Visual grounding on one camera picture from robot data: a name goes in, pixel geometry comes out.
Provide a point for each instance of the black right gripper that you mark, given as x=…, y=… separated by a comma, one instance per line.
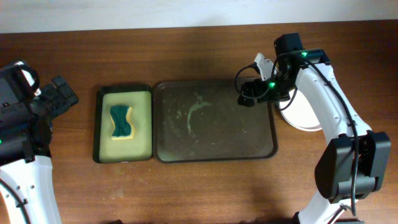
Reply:
x=256, y=84

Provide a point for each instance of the dark brown serving tray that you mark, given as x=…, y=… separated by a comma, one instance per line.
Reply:
x=201, y=120

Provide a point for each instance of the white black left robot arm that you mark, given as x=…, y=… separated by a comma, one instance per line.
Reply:
x=27, y=112

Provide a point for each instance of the large yellow foam pad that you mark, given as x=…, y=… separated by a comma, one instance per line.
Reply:
x=126, y=127

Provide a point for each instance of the small black sponge tray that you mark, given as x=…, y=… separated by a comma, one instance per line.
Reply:
x=124, y=124

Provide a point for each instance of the yellow green scrub sponge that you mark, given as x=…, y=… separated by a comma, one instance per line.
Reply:
x=121, y=120

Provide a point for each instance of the cream plate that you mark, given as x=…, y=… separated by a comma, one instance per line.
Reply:
x=299, y=114

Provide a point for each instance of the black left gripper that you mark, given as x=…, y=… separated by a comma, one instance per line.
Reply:
x=54, y=98

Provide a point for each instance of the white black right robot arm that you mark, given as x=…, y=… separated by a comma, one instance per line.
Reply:
x=354, y=162

